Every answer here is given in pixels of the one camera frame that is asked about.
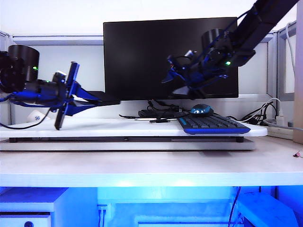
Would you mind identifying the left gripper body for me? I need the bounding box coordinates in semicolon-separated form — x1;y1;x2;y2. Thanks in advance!
23;61;80;131

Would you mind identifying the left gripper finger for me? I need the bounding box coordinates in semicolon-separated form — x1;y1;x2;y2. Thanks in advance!
63;101;103;117
70;79;105;102

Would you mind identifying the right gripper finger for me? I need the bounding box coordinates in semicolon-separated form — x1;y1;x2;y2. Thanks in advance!
161;70;182;84
171;86;206;99

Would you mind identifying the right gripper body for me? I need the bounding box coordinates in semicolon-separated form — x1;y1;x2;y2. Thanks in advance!
167;46;232;92

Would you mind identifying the black portable hard drive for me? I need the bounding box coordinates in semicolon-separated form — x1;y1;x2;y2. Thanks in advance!
86;91;122;106

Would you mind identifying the black USB data cable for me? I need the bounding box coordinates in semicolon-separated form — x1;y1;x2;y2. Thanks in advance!
149;111;190;123

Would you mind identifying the blue and black mouse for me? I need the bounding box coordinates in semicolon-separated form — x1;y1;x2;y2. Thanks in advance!
190;104;214;117

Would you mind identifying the white paper cup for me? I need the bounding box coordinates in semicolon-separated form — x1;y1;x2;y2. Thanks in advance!
27;109;52;122

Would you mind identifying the black computer monitor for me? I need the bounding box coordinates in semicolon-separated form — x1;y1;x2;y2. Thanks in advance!
103;17;239;101

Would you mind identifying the white raised board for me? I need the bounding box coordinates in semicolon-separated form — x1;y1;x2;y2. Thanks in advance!
0;117;268;138

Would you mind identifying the black and blue keyboard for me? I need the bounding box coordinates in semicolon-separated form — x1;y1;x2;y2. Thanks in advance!
177;113;251;136

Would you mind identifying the black adapter box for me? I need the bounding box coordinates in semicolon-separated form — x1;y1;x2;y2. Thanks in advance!
138;110;180;118

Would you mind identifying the white power strip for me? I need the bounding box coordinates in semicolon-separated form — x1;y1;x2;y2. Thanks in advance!
262;119;294;140

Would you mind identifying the white drawer cabinet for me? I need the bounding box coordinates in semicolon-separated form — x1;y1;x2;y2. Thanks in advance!
0;188;69;227

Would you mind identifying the white box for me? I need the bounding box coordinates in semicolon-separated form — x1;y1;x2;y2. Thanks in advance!
236;192;299;227

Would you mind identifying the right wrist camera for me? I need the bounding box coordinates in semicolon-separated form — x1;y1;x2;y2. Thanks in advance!
183;49;198;64

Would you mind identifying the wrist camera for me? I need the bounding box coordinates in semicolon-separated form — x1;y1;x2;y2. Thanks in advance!
52;70;69;83
183;49;198;64

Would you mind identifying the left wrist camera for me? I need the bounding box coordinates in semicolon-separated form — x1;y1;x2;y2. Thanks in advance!
52;70;69;83

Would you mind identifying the black monitor cable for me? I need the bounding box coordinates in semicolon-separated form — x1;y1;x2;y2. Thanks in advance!
147;100;182;113

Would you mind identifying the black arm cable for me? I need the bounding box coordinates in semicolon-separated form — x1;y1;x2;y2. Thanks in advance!
0;110;52;130

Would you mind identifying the wide aluminium partition frame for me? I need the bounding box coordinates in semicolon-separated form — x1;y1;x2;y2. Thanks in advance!
11;30;278;103

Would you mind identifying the tangled black cable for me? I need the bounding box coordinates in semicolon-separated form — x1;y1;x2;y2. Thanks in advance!
241;102;278;127

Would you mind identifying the white curved cable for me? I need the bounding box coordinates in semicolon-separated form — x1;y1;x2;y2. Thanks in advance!
241;98;282;123

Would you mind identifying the white hanging cable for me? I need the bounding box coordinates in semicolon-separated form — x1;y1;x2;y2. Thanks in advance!
285;22;296;80

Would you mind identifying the wooden post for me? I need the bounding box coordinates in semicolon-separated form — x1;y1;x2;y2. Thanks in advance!
292;0;303;145

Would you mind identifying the wall socket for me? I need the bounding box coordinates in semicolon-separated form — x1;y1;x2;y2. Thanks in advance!
97;204;109;227

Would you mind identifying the thin dangling cable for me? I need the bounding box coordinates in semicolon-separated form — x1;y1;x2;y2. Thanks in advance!
228;186;242;227

